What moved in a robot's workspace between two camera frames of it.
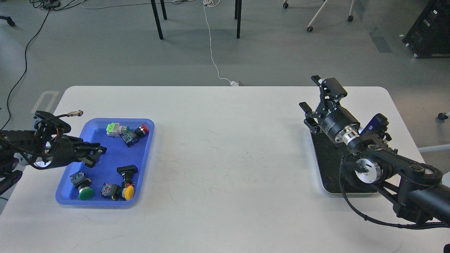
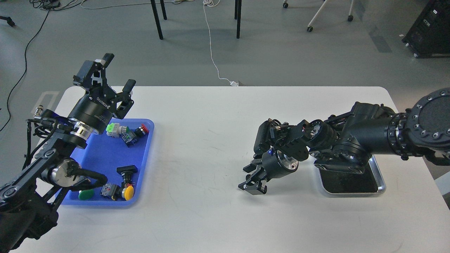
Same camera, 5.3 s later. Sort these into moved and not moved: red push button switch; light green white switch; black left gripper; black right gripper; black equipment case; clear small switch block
Moved: black left gripper; black right gripper
Not moved: red push button switch; light green white switch; clear small switch block; black equipment case
